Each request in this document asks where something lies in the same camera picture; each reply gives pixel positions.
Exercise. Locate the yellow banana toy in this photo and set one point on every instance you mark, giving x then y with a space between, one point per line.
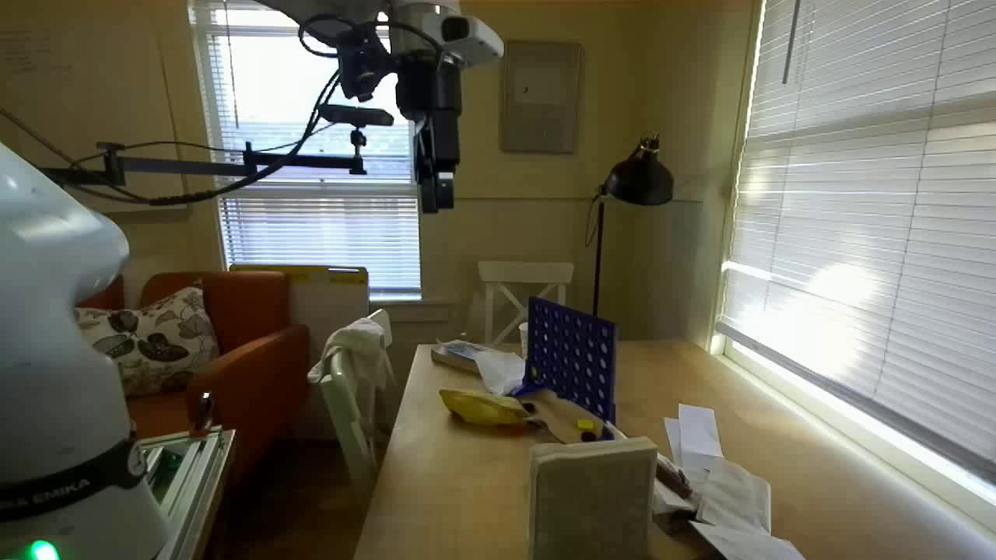
481 407

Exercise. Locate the small white window blind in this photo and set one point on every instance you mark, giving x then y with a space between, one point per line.
312 233

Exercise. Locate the grey wall panel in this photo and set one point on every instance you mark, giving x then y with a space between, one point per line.
540 98

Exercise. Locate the floral leaf print cushion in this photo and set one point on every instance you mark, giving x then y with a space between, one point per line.
158 342

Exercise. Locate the blue connect four grid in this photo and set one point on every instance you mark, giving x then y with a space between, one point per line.
572 351

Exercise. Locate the stack of white green boards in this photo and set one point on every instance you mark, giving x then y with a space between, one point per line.
188 478

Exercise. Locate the brown cardboard piece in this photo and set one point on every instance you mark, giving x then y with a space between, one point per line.
557 419

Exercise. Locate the black floor lamp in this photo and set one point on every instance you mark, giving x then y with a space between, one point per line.
639 179

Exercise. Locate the black stereo camera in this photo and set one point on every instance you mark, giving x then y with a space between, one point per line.
359 117

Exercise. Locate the small dark metal knob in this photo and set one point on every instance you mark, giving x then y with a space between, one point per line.
203 407

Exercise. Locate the beige cardboard box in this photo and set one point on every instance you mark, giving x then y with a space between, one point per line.
591 503

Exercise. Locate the orange armchair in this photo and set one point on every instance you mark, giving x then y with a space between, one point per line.
251 362

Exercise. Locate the white paper sheet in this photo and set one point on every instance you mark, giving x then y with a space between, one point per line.
742 545
499 372
698 430
734 493
670 503

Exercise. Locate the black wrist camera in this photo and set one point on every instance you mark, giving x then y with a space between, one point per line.
429 88

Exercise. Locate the white wooden chair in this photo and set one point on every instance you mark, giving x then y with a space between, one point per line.
347 400

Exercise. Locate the yellow game disc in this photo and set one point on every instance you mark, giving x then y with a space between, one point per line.
588 426

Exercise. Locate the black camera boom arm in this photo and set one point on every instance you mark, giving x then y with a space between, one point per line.
207 167

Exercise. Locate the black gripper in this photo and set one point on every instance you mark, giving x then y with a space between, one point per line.
437 145

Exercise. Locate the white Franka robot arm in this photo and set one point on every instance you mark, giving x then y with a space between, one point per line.
51 332

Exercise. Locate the large white window blind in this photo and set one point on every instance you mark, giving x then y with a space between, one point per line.
872 207

